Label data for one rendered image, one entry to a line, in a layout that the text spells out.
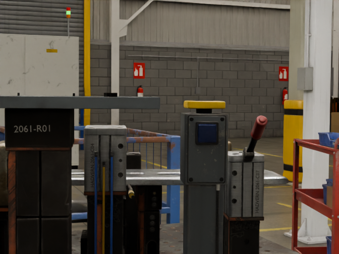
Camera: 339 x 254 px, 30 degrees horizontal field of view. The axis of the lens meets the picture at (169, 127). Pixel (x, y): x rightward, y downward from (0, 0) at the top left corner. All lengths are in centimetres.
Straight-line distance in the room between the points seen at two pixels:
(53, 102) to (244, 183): 41
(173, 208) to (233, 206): 223
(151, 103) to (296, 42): 753
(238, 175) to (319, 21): 408
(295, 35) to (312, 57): 329
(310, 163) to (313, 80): 66
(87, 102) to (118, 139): 21
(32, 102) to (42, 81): 837
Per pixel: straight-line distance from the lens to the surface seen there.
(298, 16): 845
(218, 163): 100
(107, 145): 114
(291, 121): 839
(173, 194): 339
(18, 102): 95
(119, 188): 115
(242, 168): 118
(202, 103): 99
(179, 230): 222
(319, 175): 522
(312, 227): 527
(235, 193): 118
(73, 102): 95
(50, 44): 937
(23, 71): 929
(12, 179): 100
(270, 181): 131
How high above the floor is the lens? 117
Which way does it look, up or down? 3 degrees down
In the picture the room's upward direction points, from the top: straight up
